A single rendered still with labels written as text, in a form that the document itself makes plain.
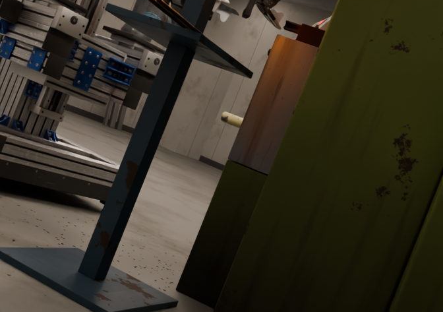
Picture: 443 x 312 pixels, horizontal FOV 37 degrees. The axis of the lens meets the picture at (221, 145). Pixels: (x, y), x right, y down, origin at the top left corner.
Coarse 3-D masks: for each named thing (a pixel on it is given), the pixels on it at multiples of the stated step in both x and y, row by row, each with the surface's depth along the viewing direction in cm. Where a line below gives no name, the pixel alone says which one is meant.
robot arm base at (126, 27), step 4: (124, 24) 308; (128, 24) 306; (124, 28) 306; (128, 28) 304; (132, 28) 304; (132, 32) 304; (136, 32) 304; (140, 32) 304; (140, 36) 304; (144, 36) 305; (148, 40) 308
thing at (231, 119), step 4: (224, 112) 281; (224, 116) 280; (228, 116) 280; (232, 116) 279; (236, 116) 280; (224, 120) 280; (228, 120) 280; (232, 120) 279; (236, 120) 278; (240, 120) 278; (232, 124) 280; (236, 124) 279; (240, 124) 278
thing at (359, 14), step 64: (384, 0) 184; (320, 64) 187; (384, 64) 182; (320, 128) 185; (384, 128) 181; (320, 192) 183; (384, 192) 179; (256, 256) 186; (320, 256) 182; (384, 256) 177
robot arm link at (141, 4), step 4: (136, 0) 309; (140, 0) 306; (144, 0) 305; (136, 4) 307; (140, 4) 306; (144, 4) 305; (136, 8) 306; (140, 8) 305; (144, 8) 305; (136, 12) 306; (140, 12) 305; (144, 12) 305
